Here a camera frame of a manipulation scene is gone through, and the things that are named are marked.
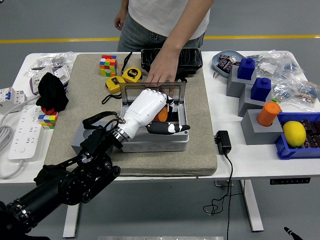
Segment blue plastic bin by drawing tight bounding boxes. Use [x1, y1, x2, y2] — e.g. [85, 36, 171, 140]
[274, 111, 320, 160]

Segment purple edged white socket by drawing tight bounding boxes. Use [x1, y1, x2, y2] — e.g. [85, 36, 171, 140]
[29, 72, 45, 96]

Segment white table leg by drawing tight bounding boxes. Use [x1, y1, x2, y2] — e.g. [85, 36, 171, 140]
[239, 179, 265, 233]
[62, 203, 82, 239]

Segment black table control panel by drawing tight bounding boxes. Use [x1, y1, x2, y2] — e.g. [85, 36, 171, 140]
[269, 177, 311, 186]

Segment black adapter cord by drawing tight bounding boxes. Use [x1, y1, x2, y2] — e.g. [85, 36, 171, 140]
[202, 152, 245, 240]

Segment plastic bag white parts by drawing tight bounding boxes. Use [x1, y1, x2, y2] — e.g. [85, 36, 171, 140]
[255, 52, 283, 76]

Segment red object under glove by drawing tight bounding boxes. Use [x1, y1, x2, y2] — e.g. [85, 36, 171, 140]
[41, 106, 59, 116]

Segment person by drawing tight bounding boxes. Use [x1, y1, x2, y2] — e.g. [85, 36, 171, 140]
[117, 0, 212, 53]

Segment white round cable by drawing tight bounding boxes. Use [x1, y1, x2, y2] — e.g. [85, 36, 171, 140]
[0, 96, 38, 123]

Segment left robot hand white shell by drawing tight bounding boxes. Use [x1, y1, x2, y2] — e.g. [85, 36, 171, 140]
[115, 89, 191, 141]

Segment black wrapped device case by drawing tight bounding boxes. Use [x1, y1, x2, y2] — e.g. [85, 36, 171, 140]
[140, 48, 204, 84]

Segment blue-grey oval plate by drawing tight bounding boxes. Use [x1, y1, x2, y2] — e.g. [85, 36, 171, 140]
[211, 49, 247, 80]

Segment plastic bag blue parts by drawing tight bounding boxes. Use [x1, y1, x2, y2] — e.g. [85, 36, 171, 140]
[271, 79, 297, 103]
[292, 79, 320, 109]
[277, 50, 306, 81]

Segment dark brown snack packet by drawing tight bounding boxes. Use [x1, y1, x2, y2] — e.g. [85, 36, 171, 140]
[300, 119, 320, 135]
[303, 133, 320, 150]

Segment grey block with round hole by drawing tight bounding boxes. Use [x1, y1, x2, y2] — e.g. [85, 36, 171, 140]
[71, 121, 118, 156]

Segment grey plastic enclosure box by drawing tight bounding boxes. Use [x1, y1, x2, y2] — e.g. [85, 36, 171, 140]
[117, 101, 190, 153]

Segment grey-brown fabric mat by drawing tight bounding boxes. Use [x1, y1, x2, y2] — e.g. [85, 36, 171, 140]
[44, 52, 218, 177]

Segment grey block holder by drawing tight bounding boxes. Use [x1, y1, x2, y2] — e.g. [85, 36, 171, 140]
[226, 65, 258, 98]
[240, 109, 291, 146]
[238, 83, 272, 118]

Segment black cloth glove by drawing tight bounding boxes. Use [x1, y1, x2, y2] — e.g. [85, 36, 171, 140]
[35, 72, 70, 113]

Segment white circuit breaker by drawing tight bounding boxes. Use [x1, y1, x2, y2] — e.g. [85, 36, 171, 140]
[0, 86, 28, 115]

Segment yellow lemon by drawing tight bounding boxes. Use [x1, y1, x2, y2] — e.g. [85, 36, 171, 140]
[282, 120, 307, 148]

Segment person's right hand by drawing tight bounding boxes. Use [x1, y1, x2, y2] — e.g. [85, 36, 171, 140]
[114, 9, 129, 31]

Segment large colourful puzzle cube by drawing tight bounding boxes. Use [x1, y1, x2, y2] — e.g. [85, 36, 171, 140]
[99, 54, 120, 77]

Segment white power strip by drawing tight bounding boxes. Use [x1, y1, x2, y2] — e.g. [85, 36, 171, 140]
[7, 104, 43, 161]

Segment yellow tape measure black strap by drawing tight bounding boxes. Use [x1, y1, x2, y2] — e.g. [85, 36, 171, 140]
[101, 75, 128, 105]

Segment clear plastic bag small parts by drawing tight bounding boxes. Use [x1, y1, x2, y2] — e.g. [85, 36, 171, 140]
[24, 62, 52, 77]
[37, 51, 77, 70]

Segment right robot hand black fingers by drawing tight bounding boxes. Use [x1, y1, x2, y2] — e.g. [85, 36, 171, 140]
[283, 226, 303, 240]

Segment orange cylinder battery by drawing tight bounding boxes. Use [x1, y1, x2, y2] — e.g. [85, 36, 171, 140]
[256, 101, 282, 127]
[152, 106, 169, 123]

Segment person's left hand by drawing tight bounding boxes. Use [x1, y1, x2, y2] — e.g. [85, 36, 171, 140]
[145, 53, 180, 87]

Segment white wall socket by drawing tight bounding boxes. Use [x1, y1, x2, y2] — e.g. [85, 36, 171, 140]
[51, 64, 71, 85]

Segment transparent hinged box lid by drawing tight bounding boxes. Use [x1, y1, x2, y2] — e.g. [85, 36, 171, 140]
[118, 81, 188, 106]

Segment small colourful puzzle cube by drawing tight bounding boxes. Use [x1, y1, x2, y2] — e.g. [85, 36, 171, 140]
[38, 111, 59, 130]

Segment yellow tape measure 5m print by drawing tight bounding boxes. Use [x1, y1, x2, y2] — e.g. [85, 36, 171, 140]
[121, 66, 144, 86]

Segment white power strip cord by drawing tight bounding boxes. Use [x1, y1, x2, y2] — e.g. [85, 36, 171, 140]
[0, 159, 27, 180]

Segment grey coiled cable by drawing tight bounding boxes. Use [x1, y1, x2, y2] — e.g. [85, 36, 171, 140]
[0, 124, 15, 152]

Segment black power adapter plug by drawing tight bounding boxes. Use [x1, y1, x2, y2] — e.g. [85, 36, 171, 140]
[214, 130, 233, 156]

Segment blue block battery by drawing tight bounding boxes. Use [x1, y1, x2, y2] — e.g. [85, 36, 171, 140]
[237, 57, 256, 81]
[250, 77, 273, 103]

